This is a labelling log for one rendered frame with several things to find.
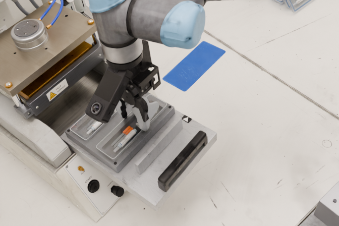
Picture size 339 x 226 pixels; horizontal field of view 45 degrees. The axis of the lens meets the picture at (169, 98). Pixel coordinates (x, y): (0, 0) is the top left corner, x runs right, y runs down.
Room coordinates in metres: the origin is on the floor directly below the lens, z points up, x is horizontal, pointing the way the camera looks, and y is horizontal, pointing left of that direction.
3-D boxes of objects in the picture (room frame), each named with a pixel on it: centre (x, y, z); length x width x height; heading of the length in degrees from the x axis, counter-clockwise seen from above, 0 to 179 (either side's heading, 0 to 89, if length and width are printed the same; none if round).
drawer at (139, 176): (0.56, 0.09, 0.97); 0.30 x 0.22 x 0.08; 45
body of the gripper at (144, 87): (0.59, 0.07, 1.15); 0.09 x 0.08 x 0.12; 135
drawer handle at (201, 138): (0.47, -0.01, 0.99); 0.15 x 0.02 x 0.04; 135
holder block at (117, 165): (0.60, 0.12, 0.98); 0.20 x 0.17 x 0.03; 135
